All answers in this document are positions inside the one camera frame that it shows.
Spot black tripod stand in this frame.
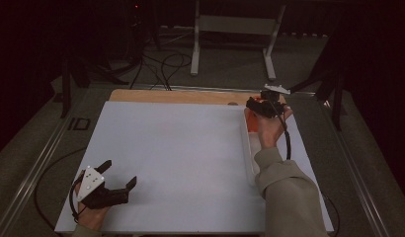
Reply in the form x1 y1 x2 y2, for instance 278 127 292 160
60 55 129 119

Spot white metal stand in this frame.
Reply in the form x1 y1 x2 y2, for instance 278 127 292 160
190 0 287 82

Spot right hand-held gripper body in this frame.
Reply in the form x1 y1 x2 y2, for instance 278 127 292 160
258 84 291 119

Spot white table mat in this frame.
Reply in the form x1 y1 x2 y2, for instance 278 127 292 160
54 101 335 234

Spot right hand-held gripper cable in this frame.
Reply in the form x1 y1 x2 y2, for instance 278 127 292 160
271 101 342 237

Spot black angled stand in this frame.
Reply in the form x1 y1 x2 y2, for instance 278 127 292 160
279 19 347 132

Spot hand-held gripper cable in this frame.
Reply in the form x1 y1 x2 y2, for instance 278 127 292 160
271 101 342 237
34 147 88 232

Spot long white tray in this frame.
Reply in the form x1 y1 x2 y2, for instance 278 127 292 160
240 106 284 191

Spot black floor cables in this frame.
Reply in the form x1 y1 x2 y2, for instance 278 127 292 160
129 52 194 92

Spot person's right hand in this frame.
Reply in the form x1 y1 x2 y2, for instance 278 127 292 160
256 105 293 151

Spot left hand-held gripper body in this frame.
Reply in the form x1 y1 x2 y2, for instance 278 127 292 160
76 165 129 210

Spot left hand-held gripper cable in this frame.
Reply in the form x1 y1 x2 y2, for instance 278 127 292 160
34 147 88 232

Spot person's left hand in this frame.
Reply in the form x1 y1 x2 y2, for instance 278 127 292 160
74 182 111 231

